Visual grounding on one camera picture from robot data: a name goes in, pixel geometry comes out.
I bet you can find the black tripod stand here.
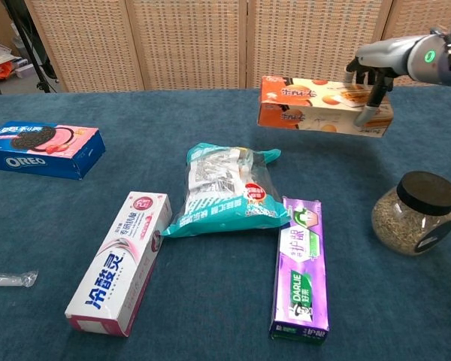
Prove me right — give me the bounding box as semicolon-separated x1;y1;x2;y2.
2;0;61;94

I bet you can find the teal snack bag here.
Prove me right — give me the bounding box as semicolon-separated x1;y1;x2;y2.
160;141;292;238

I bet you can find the glass jar black lid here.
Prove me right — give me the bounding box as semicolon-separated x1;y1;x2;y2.
371;171;451;258

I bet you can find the orange biscuit box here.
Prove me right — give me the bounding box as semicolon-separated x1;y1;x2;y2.
256;75;395;138

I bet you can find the blue felt table mat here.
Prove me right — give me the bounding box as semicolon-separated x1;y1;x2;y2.
0;85;451;361

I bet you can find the clear wrapped plastic stick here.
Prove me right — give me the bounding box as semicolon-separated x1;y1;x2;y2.
0;269;39;288

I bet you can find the purple Darlie toothpaste box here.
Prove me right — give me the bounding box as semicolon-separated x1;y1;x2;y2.
269;196;330;342

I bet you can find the white pink toothpaste box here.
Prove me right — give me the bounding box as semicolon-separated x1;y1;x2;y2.
64;191;173;338

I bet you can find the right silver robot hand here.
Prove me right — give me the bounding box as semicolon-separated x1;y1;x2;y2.
344;35;419;128

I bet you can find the blue Oreo cookie box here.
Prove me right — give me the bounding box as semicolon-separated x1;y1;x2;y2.
0;120;107;181

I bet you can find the wooden wicker folding screen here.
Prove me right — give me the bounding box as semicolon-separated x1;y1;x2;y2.
24;0;451;93

